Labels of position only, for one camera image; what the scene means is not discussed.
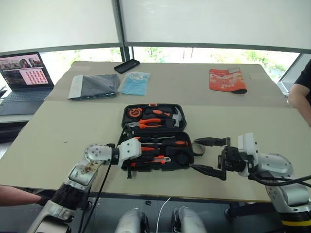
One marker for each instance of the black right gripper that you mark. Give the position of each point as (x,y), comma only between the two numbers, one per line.
(230,159)

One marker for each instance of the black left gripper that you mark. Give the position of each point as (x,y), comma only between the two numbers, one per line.
(143,151)

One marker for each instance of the orange tester pen screwdriver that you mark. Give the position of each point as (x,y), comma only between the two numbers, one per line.
(148,149)

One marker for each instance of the black orange utility knife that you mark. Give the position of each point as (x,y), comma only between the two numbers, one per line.
(159,160)

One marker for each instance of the person bare forearm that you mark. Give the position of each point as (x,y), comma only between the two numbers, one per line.
(17,196)

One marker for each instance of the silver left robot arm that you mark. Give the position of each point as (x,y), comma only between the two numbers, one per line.
(94,155)

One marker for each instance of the black tool case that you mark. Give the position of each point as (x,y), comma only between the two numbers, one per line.
(179,131)

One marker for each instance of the black electrical tape roll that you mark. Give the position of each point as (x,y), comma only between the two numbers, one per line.
(200,149)

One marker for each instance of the orange black tape measure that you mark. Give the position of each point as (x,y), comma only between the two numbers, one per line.
(135,112)

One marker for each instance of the black table support bar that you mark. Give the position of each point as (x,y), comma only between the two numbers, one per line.
(247,210)

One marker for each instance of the silver rounded shell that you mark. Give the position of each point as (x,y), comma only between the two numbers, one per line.
(132,221)
(188,221)

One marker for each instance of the blue cloth in clear packet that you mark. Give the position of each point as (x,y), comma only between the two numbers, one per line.
(133,85)

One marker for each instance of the orange printed pouch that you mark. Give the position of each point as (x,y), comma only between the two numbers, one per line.
(226,81)

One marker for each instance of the grey cloth in plastic bag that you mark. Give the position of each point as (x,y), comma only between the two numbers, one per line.
(97,85)

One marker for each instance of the bystander in black shirt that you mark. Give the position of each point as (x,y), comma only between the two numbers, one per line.
(301,97)

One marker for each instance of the black open laptop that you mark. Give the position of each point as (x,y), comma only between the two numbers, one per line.
(24,72)

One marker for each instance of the white roller blind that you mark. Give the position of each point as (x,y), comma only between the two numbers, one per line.
(213,21)
(58,21)

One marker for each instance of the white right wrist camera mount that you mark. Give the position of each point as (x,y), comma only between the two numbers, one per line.
(247,150)

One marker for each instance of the grey window frame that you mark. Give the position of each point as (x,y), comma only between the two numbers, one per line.
(126,49)

